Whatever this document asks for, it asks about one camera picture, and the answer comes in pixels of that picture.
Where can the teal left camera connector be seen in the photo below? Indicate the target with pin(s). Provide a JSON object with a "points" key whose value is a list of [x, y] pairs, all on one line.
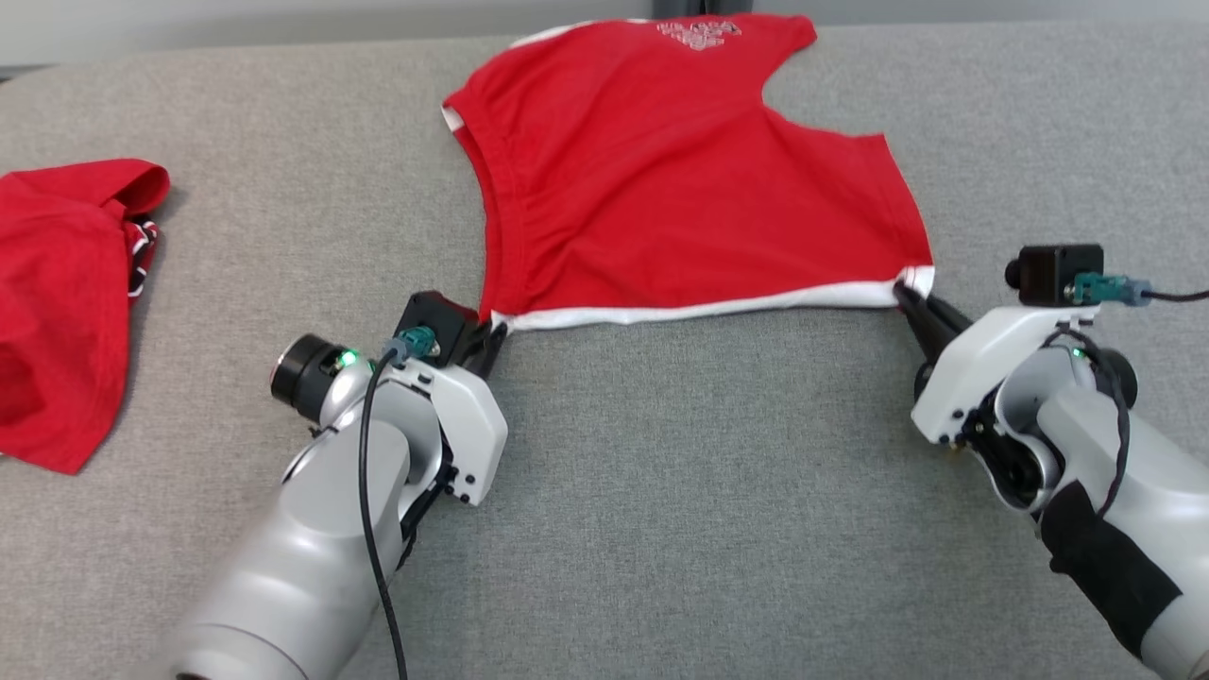
{"points": [[416, 340]]}

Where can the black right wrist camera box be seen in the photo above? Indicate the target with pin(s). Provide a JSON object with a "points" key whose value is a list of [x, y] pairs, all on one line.
{"points": [[1053, 274]]}

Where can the red shorts with white hem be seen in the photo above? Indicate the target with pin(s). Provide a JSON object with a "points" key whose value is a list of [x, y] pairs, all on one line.
{"points": [[661, 189]]}

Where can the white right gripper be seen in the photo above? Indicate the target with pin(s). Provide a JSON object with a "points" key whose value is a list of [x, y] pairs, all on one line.
{"points": [[982, 354]]}

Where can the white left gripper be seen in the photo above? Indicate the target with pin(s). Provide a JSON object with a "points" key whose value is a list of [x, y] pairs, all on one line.
{"points": [[468, 425]]}

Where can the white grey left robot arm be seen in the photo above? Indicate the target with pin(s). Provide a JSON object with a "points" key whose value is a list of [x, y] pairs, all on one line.
{"points": [[293, 567]]}

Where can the teal right camera connector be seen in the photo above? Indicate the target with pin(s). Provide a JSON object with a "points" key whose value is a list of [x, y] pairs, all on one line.
{"points": [[1110, 290]]}

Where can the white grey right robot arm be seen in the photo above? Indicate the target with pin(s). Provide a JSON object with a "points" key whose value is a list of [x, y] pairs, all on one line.
{"points": [[1162, 529]]}

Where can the red Bulls jersey white sleeves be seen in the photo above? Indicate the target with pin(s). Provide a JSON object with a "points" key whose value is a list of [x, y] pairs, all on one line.
{"points": [[57, 312]]}

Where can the teal camera connector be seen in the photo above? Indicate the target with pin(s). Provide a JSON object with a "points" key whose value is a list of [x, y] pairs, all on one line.
{"points": [[416, 340], [1110, 290]]}

